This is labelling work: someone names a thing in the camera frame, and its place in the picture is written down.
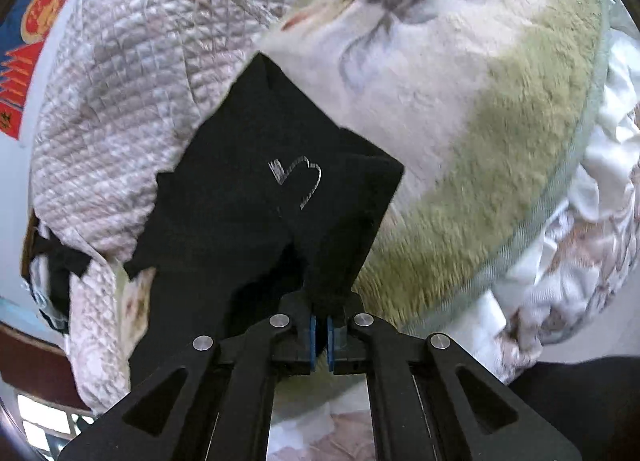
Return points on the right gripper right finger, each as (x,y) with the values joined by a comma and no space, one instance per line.
(431,400)

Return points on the dark clothes pile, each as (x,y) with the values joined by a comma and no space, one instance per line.
(47,266)

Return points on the beige quilted bedspread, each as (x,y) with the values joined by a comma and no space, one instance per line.
(130,82)

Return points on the floral fleece blanket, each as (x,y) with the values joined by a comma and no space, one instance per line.
(488,105)

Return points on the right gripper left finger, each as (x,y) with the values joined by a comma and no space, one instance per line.
(212,401)

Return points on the black pants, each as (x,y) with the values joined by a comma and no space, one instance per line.
(270,197)

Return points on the red blue wall poster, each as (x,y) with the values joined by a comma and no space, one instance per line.
(25,26)

